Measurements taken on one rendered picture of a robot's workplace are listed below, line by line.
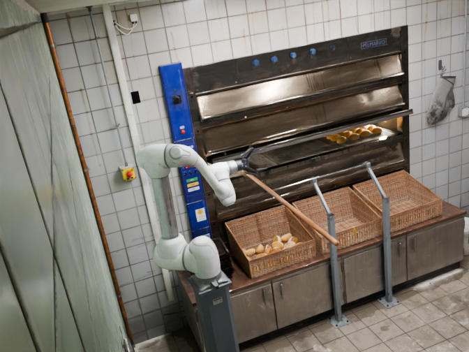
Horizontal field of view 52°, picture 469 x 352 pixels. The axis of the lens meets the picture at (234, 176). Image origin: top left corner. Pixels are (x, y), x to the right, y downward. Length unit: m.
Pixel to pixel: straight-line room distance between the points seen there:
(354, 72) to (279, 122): 0.76
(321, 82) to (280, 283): 1.60
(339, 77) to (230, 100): 0.94
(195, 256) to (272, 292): 1.12
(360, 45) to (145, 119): 1.83
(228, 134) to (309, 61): 0.86
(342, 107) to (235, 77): 0.98
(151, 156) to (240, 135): 1.24
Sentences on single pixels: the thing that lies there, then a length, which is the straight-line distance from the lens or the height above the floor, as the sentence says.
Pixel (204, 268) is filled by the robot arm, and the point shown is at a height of 1.13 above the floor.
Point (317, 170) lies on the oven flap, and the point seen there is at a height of 1.06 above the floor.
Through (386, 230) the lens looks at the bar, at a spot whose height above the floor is 0.68.
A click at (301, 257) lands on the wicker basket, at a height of 0.62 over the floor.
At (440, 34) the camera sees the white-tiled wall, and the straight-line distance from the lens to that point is 4.62.
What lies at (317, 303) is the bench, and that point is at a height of 0.20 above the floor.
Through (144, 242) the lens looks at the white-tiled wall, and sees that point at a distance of 3.81.
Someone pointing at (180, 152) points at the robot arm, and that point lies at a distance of 2.55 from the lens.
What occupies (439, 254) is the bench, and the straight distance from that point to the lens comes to 4.49.
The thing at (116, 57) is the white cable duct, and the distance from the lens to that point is 3.42.
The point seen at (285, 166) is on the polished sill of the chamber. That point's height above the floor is 1.17.
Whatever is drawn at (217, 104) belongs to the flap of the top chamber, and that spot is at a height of 1.80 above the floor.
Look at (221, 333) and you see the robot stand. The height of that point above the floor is 0.68.
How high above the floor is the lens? 2.56
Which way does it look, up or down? 21 degrees down
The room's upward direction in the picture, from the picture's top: 9 degrees counter-clockwise
